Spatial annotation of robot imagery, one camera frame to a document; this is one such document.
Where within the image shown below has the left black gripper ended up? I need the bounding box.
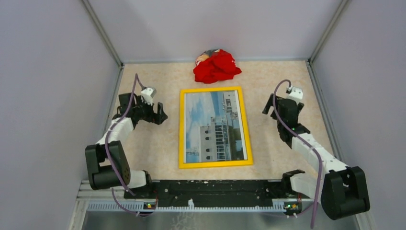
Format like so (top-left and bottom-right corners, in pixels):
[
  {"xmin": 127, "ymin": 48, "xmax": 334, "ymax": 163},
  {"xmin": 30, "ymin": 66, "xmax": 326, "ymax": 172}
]
[{"xmin": 132, "ymin": 95, "xmax": 167, "ymax": 125}]

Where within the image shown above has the aluminium front rail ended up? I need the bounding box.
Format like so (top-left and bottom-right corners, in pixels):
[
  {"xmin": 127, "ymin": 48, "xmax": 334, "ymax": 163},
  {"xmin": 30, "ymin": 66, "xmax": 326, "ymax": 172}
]
[{"xmin": 69, "ymin": 180, "xmax": 377, "ymax": 230}]

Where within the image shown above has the red crumpled cloth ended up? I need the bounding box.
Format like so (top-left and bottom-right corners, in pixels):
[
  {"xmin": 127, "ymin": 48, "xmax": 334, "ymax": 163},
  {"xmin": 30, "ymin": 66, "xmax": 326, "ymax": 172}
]
[{"xmin": 193, "ymin": 49, "xmax": 242, "ymax": 84}]

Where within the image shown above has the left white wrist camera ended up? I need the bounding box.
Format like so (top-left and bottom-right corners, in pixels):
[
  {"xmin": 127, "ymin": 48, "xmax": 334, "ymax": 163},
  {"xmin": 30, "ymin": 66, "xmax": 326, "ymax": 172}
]
[{"xmin": 141, "ymin": 87, "xmax": 157, "ymax": 105}]

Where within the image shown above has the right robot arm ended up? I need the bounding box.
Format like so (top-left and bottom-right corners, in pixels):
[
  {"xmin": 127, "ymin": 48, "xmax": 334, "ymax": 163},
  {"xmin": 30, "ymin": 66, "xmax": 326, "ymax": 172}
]
[{"xmin": 263, "ymin": 93, "xmax": 371, "ymax": 220}]

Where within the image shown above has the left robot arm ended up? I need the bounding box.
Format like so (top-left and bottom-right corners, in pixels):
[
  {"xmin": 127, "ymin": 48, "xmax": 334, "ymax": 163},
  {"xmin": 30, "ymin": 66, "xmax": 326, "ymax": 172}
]
[{"xmin": 85, "ymin": 93, "xmax": 168, "ymax": 191}]

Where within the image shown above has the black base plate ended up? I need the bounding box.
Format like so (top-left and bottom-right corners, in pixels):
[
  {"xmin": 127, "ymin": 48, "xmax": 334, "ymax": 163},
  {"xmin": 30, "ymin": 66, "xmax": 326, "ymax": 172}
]
[{"xmin": 124, "ymin": 180, "xmax": 298, "ymax": 207}]

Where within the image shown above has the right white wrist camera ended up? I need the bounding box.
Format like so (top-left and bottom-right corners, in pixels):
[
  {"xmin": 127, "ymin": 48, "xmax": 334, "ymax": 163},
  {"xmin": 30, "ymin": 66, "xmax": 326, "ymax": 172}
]
[{"xmin": 286, "ymin": 86, "xmax": 304, "ymax": 104}]

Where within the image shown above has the building and sky photo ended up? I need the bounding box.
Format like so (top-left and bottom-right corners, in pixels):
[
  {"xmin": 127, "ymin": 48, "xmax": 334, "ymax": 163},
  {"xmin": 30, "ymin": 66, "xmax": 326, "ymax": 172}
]
[{"xmin": 184, "ymin": 90, "xmax": 248, "ymax": 164}]

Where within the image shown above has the yellow wooden photo frame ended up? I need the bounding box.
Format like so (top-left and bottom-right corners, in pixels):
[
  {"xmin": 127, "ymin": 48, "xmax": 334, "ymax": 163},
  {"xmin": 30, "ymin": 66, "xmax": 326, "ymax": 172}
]
[{"xmin": 178, "ymin": 86, "xmax": 254, "ymax": 170}]

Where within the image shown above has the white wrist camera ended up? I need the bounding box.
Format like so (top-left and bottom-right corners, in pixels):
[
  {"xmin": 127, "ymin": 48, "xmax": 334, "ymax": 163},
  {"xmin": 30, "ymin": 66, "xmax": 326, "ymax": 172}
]
[
  {"xmin": 286, "ymin": 86, "xmax": 304, "ymax": 104},
  {"xmin": 141, "ymin": 87, "xmax": 157, "ymax": 105}
]

